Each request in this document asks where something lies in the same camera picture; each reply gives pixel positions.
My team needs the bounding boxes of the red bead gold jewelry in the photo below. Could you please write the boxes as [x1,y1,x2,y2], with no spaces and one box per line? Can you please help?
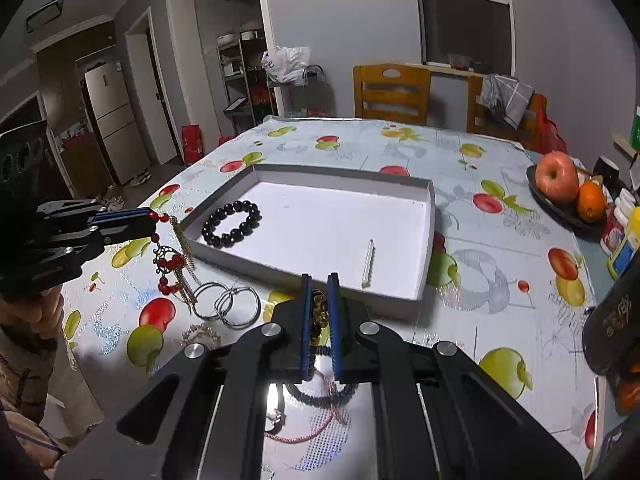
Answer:
[149,210,198,314]

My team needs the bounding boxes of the black hair tie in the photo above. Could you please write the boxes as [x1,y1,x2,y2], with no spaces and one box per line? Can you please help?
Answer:
[263,381,288,436]

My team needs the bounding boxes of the round pearl hair clip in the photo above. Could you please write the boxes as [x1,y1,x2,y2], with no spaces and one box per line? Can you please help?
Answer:
[179,323,221,350]

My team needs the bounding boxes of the thin silver bangle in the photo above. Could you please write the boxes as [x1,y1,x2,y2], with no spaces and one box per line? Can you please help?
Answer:
[192,282,233,322]

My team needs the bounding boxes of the pink cord bracelet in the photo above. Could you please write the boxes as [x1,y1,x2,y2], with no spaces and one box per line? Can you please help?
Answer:
[263,368,352,444]

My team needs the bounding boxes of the dark blue braided bracelet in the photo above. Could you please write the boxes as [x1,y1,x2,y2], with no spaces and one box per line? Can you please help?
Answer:
[284,343,362,410]

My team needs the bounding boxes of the dark garnet bead bracelet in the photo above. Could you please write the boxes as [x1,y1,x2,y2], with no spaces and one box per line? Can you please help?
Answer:
[308,286,331,348]

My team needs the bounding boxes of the person's left hand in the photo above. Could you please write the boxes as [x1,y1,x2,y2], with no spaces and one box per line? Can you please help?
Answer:
[1,285,64,339]

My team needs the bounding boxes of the red bag on floor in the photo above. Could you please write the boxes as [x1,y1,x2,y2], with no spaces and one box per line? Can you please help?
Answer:
[181,125,204,166]

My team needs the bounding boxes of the white refrigerator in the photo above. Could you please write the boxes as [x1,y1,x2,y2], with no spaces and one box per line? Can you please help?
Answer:
[84,63,150,184]

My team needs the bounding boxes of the fruit pattern tablecloth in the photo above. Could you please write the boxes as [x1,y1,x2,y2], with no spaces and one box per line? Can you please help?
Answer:
[63,118,599,474]

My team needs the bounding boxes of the white pearl hair clip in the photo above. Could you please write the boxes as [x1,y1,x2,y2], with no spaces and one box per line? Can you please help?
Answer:
[361,238,375,289]

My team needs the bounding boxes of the metal storage shelf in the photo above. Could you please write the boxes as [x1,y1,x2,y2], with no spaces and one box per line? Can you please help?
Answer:
[217,27,278,136]

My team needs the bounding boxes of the grey cardboard tray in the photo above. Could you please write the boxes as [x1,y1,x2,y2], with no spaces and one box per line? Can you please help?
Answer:
[180,164,435,321]

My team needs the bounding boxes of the white plastic bag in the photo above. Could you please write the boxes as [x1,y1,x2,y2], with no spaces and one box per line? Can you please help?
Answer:
[260,46,311,84]

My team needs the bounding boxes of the yellow lid bottle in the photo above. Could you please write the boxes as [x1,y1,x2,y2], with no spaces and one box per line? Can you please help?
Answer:
[608,207,640,280]

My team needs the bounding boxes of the black fruit plate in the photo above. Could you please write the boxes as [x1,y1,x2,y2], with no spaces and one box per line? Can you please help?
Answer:
[526,165,606,238]

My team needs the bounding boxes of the orange fruit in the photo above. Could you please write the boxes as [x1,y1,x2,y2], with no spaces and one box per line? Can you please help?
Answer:
[576,180,606,223]

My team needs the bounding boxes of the red apple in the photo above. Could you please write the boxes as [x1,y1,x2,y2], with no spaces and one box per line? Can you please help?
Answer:
[535,151,579,205]

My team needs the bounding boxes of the left wooden chair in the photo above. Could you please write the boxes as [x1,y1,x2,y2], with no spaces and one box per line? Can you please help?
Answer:
[352,63,432,126]

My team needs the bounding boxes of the wooden chair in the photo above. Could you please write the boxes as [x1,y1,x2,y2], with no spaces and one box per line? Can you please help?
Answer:
[466,74,548,151]
[352,63,432,126]

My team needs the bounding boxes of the right wooden chair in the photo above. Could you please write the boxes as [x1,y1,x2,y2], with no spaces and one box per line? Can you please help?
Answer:
[466,74,548,151]

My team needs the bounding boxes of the grey checked cloth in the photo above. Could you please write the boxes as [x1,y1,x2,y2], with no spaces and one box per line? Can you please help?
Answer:
[478,74,534,129]

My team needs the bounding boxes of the black bead bracelet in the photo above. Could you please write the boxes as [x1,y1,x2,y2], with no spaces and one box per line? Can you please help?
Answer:
[200,199,263,250]

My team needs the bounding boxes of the window with white frame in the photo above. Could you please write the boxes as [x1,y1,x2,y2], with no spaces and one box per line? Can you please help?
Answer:
[418,0,515,75]

